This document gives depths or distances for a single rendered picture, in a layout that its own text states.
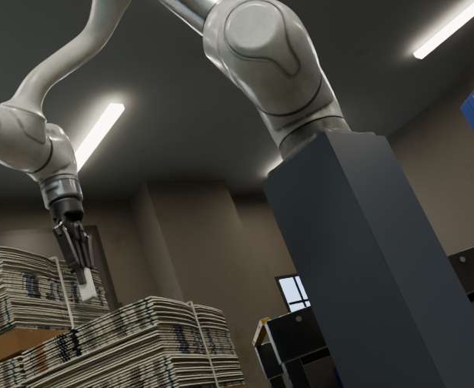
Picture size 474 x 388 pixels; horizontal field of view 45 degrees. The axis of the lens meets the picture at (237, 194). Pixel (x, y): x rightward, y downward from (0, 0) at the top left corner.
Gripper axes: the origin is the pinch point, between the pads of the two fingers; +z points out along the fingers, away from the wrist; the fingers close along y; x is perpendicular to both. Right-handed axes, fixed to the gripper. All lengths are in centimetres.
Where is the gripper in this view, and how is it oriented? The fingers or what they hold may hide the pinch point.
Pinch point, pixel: (85, 285)
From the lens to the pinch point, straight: 133.0
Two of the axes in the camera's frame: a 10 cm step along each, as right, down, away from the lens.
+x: 8.9, -4.2, -1.8
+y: -3.1, -2.5, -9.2
